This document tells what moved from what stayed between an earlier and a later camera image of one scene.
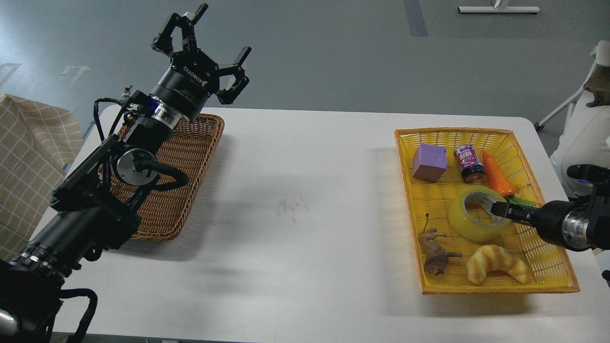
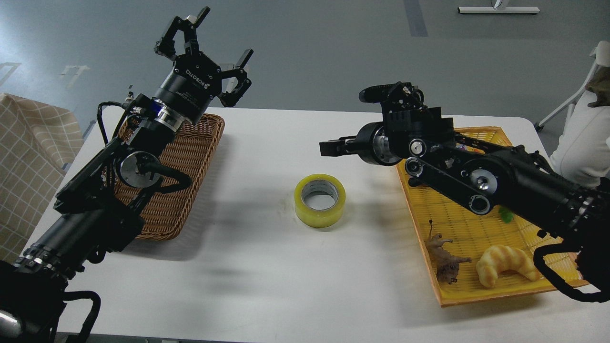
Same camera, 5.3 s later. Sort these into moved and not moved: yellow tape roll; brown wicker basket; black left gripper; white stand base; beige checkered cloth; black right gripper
Moved: yellow tape roll; black right gripper
Not moved: beige checkered cloth; brown wicker basket; black left gripper; white stand base
